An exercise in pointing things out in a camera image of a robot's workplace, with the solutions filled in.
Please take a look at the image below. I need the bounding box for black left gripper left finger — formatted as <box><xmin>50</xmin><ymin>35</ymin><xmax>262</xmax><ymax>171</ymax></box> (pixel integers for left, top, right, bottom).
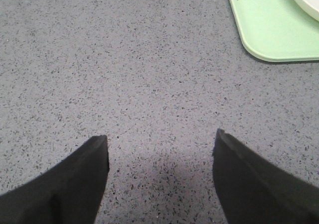
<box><xmin>0</xmin><ymin>135</ymin><xmax>110</xmax><ymax>224</ymax></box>

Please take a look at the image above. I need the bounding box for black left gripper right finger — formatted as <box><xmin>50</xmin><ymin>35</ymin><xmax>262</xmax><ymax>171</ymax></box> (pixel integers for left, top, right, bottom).
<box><xmin>212</xmin><ymin>129</ymin><xmax>319</xmax><ymax>224</ymax></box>

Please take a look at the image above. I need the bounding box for light green plastic tray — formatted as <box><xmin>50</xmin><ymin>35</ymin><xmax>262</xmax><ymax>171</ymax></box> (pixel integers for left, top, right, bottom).
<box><xmin>229</xmin><ymin>0</ymin><xmax>319</xmax><ymax>62</ymax></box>

